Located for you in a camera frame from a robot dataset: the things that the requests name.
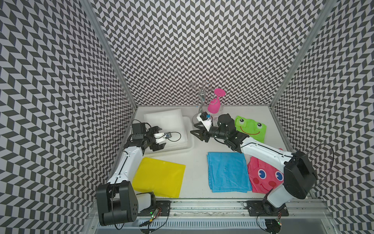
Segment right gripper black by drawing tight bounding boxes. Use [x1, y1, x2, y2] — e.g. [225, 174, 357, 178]
[189, 122, 228, 142]

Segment white plastic perforated basket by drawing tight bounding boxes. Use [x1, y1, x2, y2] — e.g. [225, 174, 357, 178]
[145, 117, 193, 155]

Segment yellow raincoat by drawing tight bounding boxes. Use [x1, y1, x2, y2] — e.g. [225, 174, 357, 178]
[132, 158, 186, 199]

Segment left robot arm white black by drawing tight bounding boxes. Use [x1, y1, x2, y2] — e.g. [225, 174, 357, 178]
[96, 122, 166, 229]

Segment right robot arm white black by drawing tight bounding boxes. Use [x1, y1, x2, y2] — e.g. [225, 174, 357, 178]
[191, 112, 317, 216]

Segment blue folded towel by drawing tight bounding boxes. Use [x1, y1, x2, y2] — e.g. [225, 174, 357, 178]
[207, 152, 252, 193]

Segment green frog raincoat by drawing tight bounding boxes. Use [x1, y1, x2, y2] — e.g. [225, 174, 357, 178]
[235, 116, 267, 143]

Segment pink cartoon raincoat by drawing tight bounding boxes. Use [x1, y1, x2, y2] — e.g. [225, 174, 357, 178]
[247, 154, 284, 194]

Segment clear wine glass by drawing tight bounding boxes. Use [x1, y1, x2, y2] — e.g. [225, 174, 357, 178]
[211, 104, 224, 126]

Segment pink plastic wine glass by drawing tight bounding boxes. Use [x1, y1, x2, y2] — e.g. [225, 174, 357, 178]
[207, 88, 226, 114]

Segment silver metal glass rack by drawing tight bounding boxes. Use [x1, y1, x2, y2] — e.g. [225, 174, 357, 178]
[185, 82, 213, 125]

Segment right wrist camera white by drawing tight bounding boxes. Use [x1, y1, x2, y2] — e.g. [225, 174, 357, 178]
[197, 112, 213, 131]

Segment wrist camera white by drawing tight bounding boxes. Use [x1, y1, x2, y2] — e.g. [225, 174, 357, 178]
[197, 112, 213, 131]
[153, 132, 171, 144]

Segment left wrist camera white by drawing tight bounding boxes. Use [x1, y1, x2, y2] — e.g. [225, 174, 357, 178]
[153, 132, 171, 144]

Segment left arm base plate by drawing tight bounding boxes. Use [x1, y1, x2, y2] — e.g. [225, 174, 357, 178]
[138, 200, 171, 217]

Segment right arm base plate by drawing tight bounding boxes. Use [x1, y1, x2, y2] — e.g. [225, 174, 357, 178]
[244, 200, 289, 217]

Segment aluminium front rail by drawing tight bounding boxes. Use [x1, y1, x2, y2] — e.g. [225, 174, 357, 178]
[169, 199, 333, 219]

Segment left aluminium corner post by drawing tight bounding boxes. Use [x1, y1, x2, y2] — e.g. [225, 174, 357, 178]
[80, 0, 137, 109]

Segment aluminium corner post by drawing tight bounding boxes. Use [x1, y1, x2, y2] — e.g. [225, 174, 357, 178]
[269, 0, 338, 109]
[80, 0, 137, 109]

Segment right aluminium corner post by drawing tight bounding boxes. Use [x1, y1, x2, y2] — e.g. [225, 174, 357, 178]
[269, 0, 338, 109]

